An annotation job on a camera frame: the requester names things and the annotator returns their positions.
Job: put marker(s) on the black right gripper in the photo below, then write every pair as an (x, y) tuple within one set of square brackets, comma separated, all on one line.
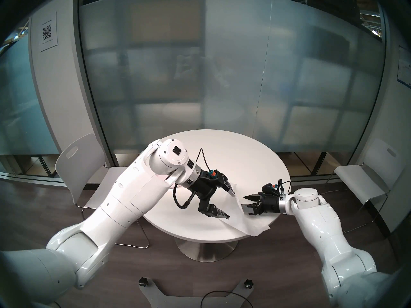
[(271, 204)]

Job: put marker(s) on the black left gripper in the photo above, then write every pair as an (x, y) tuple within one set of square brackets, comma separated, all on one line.
[(204, 188)]

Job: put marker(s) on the white paper napkin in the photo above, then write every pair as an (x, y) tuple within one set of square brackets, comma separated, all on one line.
[(244, 220)]

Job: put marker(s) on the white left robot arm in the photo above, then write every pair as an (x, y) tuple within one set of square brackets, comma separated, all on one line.
[(128, 198)]

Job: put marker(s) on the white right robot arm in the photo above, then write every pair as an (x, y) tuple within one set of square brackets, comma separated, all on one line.
[(321, 233)]

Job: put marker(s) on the metal shelf rack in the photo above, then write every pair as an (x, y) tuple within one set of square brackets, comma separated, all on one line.
[(41, 164), (316, 163)]

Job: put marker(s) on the black star knob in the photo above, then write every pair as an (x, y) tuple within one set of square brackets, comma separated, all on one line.
[(248, 283), (143, 282)]

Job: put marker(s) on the QR code paper sign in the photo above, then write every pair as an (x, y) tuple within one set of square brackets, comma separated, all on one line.
[(47, 33)]

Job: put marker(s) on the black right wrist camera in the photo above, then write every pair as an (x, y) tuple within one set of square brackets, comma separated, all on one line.
[(268, 190)]

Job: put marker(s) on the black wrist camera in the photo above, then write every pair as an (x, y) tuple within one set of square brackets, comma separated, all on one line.
[(220, 177), (268, 190)]

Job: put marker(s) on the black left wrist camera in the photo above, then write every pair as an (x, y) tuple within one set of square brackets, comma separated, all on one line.
[(220, 177)]

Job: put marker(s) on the silver table pedestal base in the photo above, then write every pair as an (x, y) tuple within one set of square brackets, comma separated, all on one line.
[(205, 249)]

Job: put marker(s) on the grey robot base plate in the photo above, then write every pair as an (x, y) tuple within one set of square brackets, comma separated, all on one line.
[(154, 296)]

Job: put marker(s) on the white wall notice blue border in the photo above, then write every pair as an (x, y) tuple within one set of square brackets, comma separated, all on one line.
[(404, 66)]

